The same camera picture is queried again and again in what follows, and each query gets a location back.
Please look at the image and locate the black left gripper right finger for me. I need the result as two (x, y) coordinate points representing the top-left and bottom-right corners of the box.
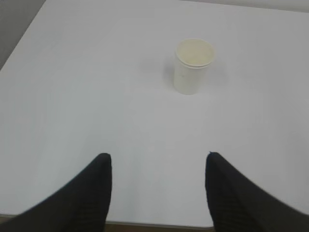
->
(205, 152), (309, 232)

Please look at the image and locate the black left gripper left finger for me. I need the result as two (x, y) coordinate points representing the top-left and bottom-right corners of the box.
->
(0, 153), (112, 232)

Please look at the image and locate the white paper cup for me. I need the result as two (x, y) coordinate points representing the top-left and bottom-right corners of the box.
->
(173, 38), (215, 95)

